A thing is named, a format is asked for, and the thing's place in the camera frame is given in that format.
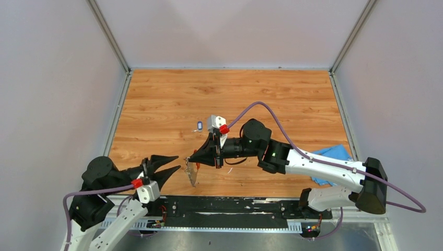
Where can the red handled metal key holder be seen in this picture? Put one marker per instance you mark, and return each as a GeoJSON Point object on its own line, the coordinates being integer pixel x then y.
{"type": "Point", "coordinates": [192, 170]}

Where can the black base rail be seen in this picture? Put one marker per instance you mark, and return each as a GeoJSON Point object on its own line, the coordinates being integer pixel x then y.
{"type": "Point", "coordinates": [231, 213]}

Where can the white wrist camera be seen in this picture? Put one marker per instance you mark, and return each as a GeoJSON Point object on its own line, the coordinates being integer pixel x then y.
{"type": "Point", "coordinates": [217, 122]}
{"type": "Point", "coordinates": [146, 193]}

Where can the blue tag key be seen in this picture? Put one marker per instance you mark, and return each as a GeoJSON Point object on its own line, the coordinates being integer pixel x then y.
{"type": "Point", "coordinates": [199, 127]}

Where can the blue cloth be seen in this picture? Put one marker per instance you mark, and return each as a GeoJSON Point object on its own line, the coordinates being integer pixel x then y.
{"type": "Point", "coordinates": [335, 152]}

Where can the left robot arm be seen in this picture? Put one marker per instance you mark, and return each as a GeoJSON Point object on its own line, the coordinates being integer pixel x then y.
{"type": "Point", "coordinates": [86, 209]}

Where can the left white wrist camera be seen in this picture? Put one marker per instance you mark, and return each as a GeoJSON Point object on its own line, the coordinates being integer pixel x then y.
{"type": "Point", "coordinates": [146, 193]}

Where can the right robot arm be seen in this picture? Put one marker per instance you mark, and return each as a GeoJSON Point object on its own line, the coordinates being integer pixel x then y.
{"type": "Point", "coordinates": [359, 184]}

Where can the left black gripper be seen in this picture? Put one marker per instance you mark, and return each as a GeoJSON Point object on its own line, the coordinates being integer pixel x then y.
{"type": "Point", "coordinates": [150, 166]}

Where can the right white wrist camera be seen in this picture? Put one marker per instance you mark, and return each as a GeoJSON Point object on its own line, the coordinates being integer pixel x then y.
{"type": "Point", "coordinates": [217, 122]}

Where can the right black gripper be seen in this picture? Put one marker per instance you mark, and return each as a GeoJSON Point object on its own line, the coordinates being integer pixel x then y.
{"type": "Point", "coordinates": [206, 153]}

